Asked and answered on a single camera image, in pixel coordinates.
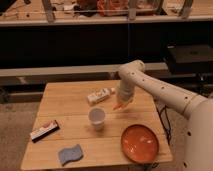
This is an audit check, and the orange ceramic bowl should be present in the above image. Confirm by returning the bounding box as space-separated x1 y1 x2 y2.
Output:
121 124 159 164

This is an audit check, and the blue sponge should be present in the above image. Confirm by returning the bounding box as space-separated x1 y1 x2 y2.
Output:
58 144 83 166

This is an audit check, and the white plastic cup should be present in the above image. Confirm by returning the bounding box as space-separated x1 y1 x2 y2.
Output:
88 108 106 131

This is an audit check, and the orange item on shelf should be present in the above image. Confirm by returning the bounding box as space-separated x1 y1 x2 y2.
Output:
97 0 128 16

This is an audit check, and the orange pepper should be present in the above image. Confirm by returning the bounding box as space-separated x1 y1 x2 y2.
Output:
113 104 123 110

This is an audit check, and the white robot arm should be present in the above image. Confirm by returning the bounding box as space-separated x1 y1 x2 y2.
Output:
115 60 213 171

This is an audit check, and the white tube with label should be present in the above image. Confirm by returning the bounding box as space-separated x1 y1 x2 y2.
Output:
87 88 115 105

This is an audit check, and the black box on right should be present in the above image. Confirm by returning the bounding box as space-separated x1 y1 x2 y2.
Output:
165 45 213 74

